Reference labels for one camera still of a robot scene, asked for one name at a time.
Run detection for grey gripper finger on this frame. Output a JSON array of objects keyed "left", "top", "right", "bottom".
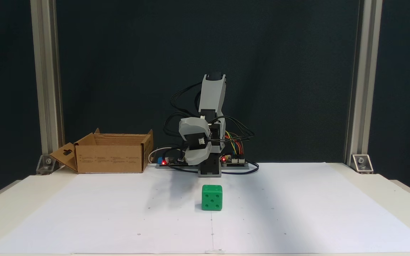
[
  {"left": 185, "top": 144, "right": 211, "bottom": 166},
  {"left": 179, "top": 117, "right": 209, "bottom": 144}
]

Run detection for green die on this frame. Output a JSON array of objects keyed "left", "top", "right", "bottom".
[{"left": 201, "top": 185, "right": 223, "bottom": 211}]

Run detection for circuit board with red LED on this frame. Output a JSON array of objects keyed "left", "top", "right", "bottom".
[{"left": 156, "top": 155, "right": 198, "bottom": 169}]

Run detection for open cardboard box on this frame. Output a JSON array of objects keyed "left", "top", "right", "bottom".
[{"left": 49, "top": 128, "right": 154, "bottom": 174}]

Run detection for black servo cable bundle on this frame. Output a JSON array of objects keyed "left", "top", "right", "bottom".
[
  {"left": 164, "top": 82, "right": 203, "bottom": 143},
  {"left": 210, "top": 116, "right": 256, "bottom": 143}
]

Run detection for white cable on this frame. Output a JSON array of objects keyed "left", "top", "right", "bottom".
[{"left": 148, "top": 146, "right": 177, "bottom": 163}]

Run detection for coloured jumper wires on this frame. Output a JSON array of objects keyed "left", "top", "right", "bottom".
[{"left": 225, "top": 132, "right": 245, "bottom": 157}]

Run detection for circuit board with jumper wires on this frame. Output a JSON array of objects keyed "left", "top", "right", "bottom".
[{"left": 221, "top": 154, "right": 250, "bottom": 169}]

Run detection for metal corner bracket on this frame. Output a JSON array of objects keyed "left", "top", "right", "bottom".
[
  {"left": 352, "top": 154, "right": 374, "bottom": 174},
  {"left": 36, "top": 154, "right": 57, "bottom": 175}
]

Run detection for aluminium frame post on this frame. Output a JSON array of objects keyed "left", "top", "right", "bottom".
[
  {"left": 344, "top": 0, "right": 383, "bottom": 166},
  {"left": 31, "top": 0, "right": 65, "bottom": 157}
]

